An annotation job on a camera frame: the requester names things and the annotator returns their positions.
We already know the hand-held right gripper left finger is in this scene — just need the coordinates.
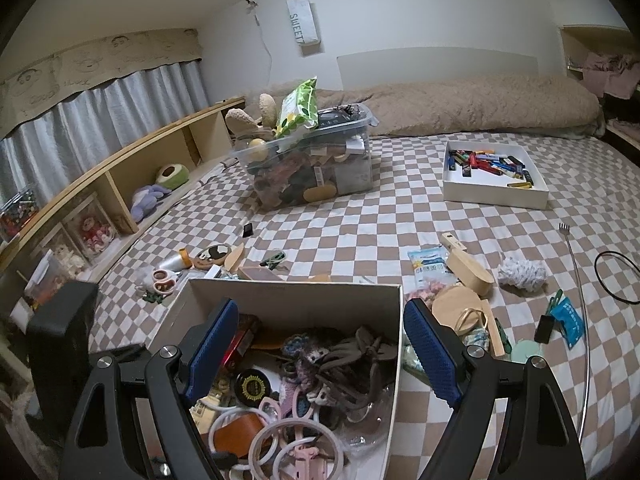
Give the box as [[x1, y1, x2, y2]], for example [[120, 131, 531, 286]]
[[59, 297, 241, 480]]

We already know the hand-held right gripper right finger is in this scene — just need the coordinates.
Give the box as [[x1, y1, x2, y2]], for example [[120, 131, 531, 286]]
[[402, 297, 587, 480]]

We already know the red cigarette box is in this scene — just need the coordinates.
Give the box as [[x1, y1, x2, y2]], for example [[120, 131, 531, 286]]
[[222, 316, 262, 367]]

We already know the mint green round lid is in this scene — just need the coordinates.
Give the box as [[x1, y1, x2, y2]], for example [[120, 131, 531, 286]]
[[509, 339, 539, 364]]

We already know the white storage box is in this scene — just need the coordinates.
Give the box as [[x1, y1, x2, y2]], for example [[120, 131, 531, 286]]
[[154, 276, 405, 480]]

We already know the small black round tin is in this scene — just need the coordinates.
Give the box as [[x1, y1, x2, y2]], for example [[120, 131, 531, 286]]
[[234, 368, 271, 404]]

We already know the round woven lid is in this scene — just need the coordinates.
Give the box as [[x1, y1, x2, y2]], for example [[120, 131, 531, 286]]
[[430, 283, 489, 334]]

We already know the wooden stick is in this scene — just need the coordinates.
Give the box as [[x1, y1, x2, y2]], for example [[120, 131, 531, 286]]
[[479, 299, 507, 359]]

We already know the grey fabric bunch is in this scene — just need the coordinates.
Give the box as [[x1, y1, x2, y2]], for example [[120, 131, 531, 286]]
[[319, 324, 401, 412]]

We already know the boxed beige bear doll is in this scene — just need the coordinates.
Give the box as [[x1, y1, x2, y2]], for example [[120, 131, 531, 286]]
[[42, 232, 87, 282]]

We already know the blue white snack packet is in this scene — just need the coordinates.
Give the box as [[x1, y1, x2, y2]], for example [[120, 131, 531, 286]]
[[407, 245, 449, 281]]

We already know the brown block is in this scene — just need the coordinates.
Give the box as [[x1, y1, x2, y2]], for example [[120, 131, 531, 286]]
[[237, 265, 284, 281]]

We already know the round panda wooden coaster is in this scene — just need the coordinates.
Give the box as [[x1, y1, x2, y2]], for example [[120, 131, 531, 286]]
[[193, 243, 232, 269]]

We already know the clear tape roll orange core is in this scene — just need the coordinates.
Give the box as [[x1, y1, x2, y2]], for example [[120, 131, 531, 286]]
[[158, 248, 194, 274]]

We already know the boxed red-dress bear doll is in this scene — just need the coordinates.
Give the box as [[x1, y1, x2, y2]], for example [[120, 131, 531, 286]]
[[62, 199, 119, 262]]

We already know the checkered bed sheet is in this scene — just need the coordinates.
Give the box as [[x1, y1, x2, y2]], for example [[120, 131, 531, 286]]
[[87, 132, 640, 480]]

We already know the clear jar of colourful beads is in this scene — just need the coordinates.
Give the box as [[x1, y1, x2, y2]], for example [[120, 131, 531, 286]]
[[0, 187, 40, 242]]

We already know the blue sachet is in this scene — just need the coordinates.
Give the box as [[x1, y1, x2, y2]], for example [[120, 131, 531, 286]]
[[549, 297, 586, 347]]

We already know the metal back scratcher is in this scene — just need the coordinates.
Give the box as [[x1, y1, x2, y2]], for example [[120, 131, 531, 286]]
[[557, 222, 594, 437]]

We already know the purple plush toy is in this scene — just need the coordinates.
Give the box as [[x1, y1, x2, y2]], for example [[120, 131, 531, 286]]
[[130, 184, 169, 221]]

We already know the white shallow tray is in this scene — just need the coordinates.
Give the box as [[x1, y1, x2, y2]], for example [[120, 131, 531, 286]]
[[442, 139, 550, 210]]

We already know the green avocado plush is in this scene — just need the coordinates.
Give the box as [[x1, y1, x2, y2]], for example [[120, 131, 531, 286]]
[[155, 163, 191, 190]]

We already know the pile of colourful lighters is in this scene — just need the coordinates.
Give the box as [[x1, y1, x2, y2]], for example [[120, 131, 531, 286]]
[[448, 148, 536, 189]]

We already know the wooden bedside shelf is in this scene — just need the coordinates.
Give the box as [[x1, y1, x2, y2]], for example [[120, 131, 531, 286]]
[[0, 97, 246, 288]]

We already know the clear plastic storage bin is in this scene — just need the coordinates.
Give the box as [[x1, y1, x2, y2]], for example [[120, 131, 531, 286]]
[[232, 109, 379, 212]]

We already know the brown plush slipper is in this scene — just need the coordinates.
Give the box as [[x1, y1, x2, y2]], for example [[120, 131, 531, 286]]
[[257, 92, 281, 128], [224, 107, 262, 137]]

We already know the grey curtain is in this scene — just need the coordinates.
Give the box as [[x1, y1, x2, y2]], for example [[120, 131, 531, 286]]
[[0, 57, 211, 211]]

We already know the beige fluffy blanket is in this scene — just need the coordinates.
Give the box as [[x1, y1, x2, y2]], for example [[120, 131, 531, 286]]
[[227, 73, 602, 139]]

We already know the green snack packet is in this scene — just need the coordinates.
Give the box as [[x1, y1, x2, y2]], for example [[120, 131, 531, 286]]
[[277, 77, 321, 134]]

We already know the beige printed valance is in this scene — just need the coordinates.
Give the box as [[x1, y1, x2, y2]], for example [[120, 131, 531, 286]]
[[0, 28, 205, 129]]

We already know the open closet with clothes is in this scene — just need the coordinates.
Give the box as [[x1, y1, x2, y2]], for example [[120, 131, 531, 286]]
[[559, 25, 640, 153]]

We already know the white hanging bag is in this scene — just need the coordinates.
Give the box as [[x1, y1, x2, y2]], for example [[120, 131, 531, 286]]
[[285, 0, 321, 57]]

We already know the white plastic ring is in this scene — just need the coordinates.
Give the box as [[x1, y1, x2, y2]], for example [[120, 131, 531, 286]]
[[207, 404, 272, 472]]

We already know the pink double ring holder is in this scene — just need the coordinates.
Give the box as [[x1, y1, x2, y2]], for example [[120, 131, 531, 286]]
[[149, 268, 177, 295]]

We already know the white rope ball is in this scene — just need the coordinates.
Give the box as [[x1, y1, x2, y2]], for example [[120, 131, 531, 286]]
[[497, 254, 549, 292]]

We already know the pink plastic ring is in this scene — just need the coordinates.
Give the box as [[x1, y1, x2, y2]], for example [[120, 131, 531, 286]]
[[284, 384, 347, 480]]

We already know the black cable loop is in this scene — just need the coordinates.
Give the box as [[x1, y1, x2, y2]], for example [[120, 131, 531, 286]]
[[594, 250, 640, 305]]

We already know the white hanging cable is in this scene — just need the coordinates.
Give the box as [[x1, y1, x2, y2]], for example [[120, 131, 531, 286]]
[[245, 0, 274, 86]]

